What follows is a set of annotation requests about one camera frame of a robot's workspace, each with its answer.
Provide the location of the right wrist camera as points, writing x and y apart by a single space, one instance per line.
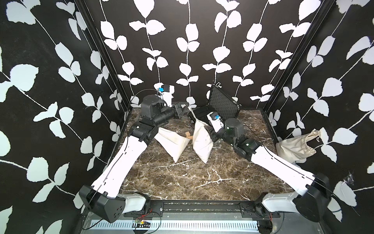
216 121

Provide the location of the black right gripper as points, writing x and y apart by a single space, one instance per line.
212 133

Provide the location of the wooden cork piece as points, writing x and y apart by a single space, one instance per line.
188 135

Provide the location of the beige cloth bag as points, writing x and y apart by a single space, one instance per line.
296 149

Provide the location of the white cloth bag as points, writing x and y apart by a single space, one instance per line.
202 142

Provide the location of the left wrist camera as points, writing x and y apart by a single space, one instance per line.
166 93

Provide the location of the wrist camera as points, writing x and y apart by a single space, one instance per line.
166 93
216 121

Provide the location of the black poker chip case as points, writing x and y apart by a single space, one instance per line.
218 101

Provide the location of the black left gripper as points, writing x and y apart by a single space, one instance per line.
180 112

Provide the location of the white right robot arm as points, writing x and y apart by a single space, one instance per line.
312 193

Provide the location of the white perforated strip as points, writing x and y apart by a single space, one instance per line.
181 225

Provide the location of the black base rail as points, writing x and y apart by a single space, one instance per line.
258 210

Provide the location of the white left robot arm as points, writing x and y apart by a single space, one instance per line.
102 197

